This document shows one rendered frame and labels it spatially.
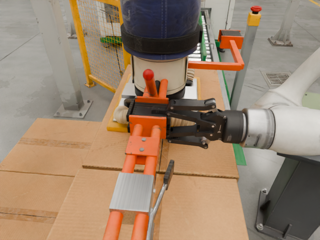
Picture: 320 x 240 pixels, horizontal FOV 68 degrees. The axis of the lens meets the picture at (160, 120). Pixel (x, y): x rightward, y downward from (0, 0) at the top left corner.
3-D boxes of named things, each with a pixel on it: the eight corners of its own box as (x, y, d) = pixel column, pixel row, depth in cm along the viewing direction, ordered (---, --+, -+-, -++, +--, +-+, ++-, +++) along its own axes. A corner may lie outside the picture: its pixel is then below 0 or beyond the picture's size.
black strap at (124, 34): (129, 25, 79) (128, 13, 76) (199, 28, 77) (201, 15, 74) (113, 53, 61) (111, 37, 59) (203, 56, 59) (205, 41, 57)
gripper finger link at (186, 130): (212, 121, 55) (213, 125, 56) (165, 125, 57) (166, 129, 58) (214, 132, 52) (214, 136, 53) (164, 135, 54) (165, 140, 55)
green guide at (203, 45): (197, 12, 319) (197, 5, 313) (205, 13, 318) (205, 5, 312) (202, 64, 195) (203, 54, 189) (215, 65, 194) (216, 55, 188)
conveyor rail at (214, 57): (202, 24, 328) (204, 9, 316) (205, 24, 327) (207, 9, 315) (217, 136, 148) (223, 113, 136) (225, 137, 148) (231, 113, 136)
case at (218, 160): (133, 130, 132) (127, 64, 107) (205, 135, 129) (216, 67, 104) (103, 238, 85) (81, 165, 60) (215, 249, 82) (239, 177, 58)
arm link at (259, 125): (265, 158, 52) (237, 155, 52) (256, 131, 59) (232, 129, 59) (278, 126, 46) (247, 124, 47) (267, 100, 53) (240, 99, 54)
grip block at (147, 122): (133, 114, 61) (132, 95, 57) (171, 116, 60) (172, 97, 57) (126, 136, 54) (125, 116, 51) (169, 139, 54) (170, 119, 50)
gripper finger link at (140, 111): (166, 119, 52) (166, 116, 51) (135, 117, 52) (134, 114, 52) (167, 111, 54) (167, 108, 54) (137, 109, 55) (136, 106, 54)
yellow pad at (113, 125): (128, 77, 97) (127, 66, 94) (153, 78, 97) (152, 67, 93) (106, 131, 71) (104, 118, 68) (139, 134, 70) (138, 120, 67)
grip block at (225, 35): (217, 41, 102) (219, 29, 98) (237, 41, 101) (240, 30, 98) (219, 48, 95) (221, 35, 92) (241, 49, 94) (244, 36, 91)
